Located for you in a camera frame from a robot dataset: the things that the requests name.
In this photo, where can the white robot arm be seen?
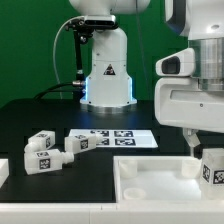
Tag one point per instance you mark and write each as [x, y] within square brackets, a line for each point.
[201, 21]

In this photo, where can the white left barrier block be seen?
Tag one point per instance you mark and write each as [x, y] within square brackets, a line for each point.
[4, 171]

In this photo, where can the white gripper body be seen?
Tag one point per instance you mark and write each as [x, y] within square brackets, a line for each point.
[179, 102]

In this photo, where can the white square tabletop tray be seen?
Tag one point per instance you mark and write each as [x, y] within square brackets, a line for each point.
[160, 178]

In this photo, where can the white front barrier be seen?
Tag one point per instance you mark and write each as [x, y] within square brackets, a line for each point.
[144, 212]

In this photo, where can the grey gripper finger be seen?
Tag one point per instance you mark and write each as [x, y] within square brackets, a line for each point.
[191, 138]

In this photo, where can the white marker sheet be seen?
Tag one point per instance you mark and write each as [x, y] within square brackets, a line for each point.
[121, 138]

